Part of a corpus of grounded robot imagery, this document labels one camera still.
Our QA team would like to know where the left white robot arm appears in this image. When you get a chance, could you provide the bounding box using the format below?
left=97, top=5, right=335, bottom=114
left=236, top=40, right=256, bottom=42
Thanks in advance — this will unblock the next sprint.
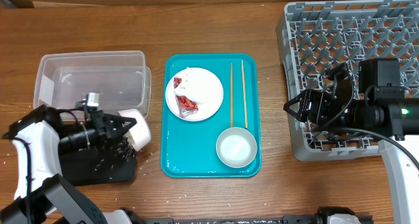
left=1, top=105, right=144, bottom=223

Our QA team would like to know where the small pink rice bowl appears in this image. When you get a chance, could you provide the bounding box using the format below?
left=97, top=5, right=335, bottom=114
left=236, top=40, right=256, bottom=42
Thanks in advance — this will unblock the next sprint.
left=118, top=109, right=151, bottom=151

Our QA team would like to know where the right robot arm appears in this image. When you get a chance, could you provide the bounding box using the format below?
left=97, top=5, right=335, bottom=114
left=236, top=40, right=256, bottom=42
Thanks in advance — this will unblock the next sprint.
left=283, top=58, right=418, bottom=223

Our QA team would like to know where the grey dishwasher rack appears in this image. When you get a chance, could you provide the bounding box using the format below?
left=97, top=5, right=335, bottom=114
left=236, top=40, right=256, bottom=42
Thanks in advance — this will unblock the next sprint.
left=276, top=0, right=418, bottom=161

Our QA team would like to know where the crumpled white tissue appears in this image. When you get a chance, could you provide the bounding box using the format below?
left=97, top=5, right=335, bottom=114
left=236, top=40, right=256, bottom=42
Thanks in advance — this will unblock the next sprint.
left=173, top=67, right=208, bottom=103

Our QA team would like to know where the grey bowl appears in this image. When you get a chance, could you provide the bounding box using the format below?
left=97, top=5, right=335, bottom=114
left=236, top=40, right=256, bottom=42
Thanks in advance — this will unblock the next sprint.
left=216, top=127, right=258, bottom=168

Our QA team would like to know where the right wooden chopstick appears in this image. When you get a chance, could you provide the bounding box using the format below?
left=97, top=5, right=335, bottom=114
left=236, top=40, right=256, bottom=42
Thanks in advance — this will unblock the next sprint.
left=241, top=60, right=248, bottom=129

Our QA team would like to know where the black rail at table edge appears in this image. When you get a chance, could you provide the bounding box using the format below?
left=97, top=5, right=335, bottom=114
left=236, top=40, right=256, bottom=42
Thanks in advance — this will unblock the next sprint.
left=122, top=206, right=374, bottom=224

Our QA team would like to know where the teal plastic tray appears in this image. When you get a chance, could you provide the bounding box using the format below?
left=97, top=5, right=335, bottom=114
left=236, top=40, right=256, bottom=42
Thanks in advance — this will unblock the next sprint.
left=160, top=53, right=262, bottom=178

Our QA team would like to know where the black tray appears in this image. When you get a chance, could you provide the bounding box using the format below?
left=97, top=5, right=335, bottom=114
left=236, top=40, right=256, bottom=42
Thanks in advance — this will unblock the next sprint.
left=59, top=136, right=137, bottom=186

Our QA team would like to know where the large pink plate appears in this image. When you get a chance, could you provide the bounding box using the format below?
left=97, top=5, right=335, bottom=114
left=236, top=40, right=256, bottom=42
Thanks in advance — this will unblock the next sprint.
left=164, top=67, right=224, bottom=122

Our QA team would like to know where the left wooden chopstick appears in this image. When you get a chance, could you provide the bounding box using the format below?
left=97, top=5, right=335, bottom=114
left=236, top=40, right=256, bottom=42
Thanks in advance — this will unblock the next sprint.
left=230, top=63, right=234, bottom=128

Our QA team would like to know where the wooden chopstick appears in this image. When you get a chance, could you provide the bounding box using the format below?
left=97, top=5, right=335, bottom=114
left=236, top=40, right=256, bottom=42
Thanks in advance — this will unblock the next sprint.
left=241, top=60, right=248, bottom=129
left=230, top=63, right=234, bottom=128

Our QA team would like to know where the red foil snack wrapper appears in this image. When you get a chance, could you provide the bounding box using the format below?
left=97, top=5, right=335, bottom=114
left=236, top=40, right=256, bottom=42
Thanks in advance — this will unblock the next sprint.
left=173, top=77, right=198, bottom=118

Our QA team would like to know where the clear plastic bin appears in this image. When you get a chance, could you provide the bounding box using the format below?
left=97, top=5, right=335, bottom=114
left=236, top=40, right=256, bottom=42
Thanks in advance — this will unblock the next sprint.
left=33, top=50, right=151, bottom=117

